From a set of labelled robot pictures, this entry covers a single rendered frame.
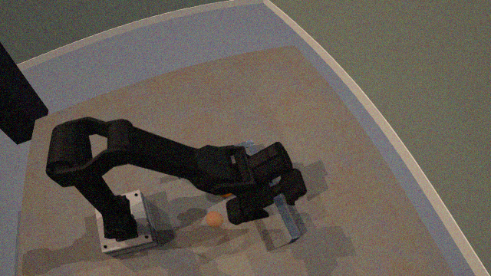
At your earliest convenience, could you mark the clear low corner wall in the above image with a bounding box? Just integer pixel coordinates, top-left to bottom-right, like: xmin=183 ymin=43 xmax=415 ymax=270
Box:
xmin=230 ymin=148 xmax=292 ymax=242

